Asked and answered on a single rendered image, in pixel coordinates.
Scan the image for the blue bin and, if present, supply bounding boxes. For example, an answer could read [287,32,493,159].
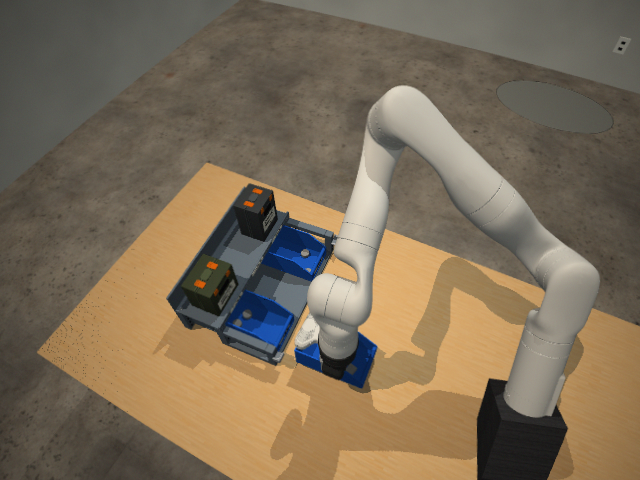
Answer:
[225,289,293,351]
[261,225,325,282]
[294,332,376,388]

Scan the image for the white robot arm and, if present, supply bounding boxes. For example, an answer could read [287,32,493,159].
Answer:
[307,86,600,417]

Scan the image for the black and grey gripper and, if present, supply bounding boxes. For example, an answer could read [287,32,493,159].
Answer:
[295,312,359,380]

